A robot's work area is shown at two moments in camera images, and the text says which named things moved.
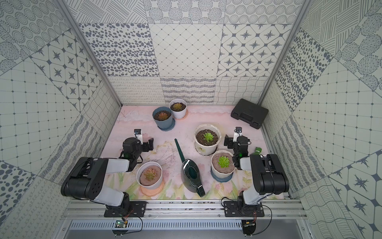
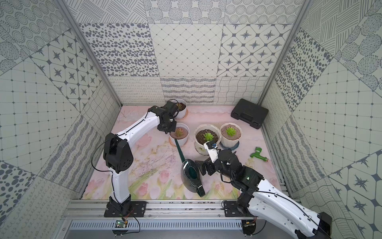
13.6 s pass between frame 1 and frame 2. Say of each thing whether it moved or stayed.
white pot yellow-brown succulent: stayed
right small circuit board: stayed
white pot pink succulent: moved
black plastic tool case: stayed
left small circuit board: stayed
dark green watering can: stayed
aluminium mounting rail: stayed
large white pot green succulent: stayed
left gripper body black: moved
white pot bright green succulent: moved
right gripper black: moved
